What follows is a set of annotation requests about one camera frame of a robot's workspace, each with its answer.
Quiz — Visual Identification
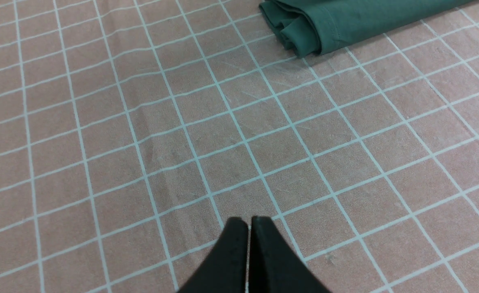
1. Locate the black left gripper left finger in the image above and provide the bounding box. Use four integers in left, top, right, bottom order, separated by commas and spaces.
178, 217, 248, 293

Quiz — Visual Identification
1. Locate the pink checkered tablecloth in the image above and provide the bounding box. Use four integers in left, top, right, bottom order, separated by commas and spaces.
0, 0, 479, 293

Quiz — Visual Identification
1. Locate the green long-sleeve shirt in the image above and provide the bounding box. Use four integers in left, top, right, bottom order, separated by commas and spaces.
259, 0, 468, 58

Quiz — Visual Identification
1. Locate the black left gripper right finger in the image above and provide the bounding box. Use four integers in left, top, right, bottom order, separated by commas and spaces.
248, 216, 330, 293

